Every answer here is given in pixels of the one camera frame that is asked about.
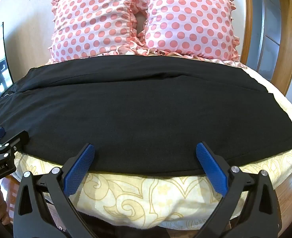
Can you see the grey door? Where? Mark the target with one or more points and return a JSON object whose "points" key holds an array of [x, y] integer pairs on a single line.
{"points": [[272, 29]]}

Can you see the pink polka dot pillow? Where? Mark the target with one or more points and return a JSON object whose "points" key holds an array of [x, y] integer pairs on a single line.
{"points": [[190, 19], [91, 21]]}

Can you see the black pants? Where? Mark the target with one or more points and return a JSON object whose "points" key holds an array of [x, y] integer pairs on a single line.
{"points": [[146, 114]]}

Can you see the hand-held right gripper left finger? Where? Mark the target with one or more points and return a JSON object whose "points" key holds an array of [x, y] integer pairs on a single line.
{"points": [[77, 169]]}

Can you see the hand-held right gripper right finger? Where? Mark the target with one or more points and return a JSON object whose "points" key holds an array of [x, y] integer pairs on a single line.
{"points": [[214, 169]]}

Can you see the yellow patterned bed sheet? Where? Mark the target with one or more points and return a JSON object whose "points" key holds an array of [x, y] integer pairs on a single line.
{"points": [[160, 195]]}

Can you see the person's left hand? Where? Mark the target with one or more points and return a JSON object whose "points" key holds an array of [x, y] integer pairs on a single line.
{"points": [[1, 203]]}

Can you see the wooden headboard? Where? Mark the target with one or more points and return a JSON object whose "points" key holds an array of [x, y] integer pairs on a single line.
{"points": [[267, 27]]}

